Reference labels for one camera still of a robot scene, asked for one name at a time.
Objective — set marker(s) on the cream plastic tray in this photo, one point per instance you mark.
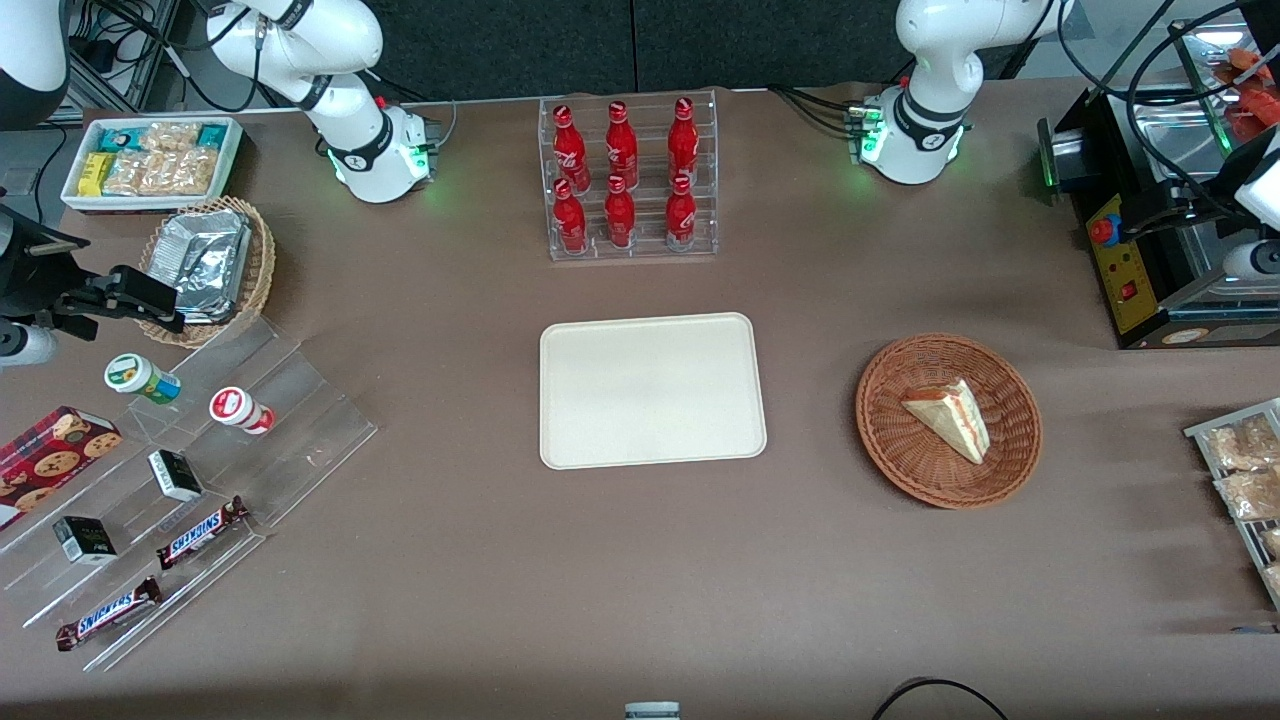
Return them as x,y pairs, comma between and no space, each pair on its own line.
650,390

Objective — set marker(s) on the silver foil package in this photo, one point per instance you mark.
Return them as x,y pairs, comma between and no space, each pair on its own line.
205,250
212,303

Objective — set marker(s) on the yellow snack packet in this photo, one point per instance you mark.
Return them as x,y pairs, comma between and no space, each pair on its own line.
95,173

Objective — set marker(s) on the clear bag of crackers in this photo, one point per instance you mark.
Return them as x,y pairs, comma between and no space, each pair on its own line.
1250,495
1272,542
1245,443
1274,580

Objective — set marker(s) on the green lidded white cup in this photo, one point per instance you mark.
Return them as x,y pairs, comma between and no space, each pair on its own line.
135,375

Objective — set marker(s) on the red cookie box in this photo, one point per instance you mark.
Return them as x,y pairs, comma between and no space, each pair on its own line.
55,460

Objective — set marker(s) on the black food warmer cabinet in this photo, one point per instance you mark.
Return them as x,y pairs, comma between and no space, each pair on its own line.
1120,200

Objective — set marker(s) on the teal snack packet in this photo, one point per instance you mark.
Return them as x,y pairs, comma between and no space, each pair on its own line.
118,139
211,136

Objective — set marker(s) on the light wicker basket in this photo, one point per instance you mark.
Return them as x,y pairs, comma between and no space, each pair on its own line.
262,260

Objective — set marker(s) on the brown round wicker basket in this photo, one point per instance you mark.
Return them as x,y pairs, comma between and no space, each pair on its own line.
900,450

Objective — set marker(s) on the red emergency stop button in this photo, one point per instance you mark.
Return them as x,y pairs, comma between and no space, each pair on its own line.
1104,231

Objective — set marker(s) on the snickers chocolate bar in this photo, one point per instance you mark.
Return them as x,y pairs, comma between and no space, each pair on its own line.
200,532
108,613

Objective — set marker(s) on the clear acrylic stepped stand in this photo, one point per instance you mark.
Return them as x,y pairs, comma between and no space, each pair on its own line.
290,400

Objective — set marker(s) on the clear acrylic bottle rack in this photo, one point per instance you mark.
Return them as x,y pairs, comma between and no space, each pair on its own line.
700,170

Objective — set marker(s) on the triangular sandwich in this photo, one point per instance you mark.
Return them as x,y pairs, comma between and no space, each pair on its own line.
955,420

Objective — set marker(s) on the red cola bottle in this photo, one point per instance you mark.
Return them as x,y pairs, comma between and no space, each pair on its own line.
681,215
621,145
683,140
569,150
620,218
570,222

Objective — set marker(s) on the white rectangular snack bin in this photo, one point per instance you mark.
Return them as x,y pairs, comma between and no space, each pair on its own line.
72,190

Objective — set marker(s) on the red sausages on skewers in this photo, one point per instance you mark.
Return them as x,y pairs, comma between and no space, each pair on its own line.
1258,100

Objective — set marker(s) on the clear bag of nuts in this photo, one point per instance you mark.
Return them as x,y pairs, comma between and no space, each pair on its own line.
165,172
170,137

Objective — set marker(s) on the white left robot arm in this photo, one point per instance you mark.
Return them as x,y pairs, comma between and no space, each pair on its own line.
920,120

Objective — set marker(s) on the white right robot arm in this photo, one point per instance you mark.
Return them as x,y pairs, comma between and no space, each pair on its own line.
345,110

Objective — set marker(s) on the tray of packaged snacks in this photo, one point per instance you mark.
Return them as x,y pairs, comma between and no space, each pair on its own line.
1200,432

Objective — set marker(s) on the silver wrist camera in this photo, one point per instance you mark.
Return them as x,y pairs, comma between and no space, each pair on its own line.
25,345

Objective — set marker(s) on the small grey object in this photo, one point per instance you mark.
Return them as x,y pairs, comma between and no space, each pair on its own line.
652,711

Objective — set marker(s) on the steel warmer pan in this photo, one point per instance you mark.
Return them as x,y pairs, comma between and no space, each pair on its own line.
1180,150

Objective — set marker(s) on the red lidded white cup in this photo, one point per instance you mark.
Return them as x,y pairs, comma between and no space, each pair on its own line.
235,407

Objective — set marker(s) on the small black box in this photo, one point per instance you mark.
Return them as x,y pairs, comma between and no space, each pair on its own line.
85,540
176,476

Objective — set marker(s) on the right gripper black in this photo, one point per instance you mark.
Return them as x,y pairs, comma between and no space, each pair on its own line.
28,272

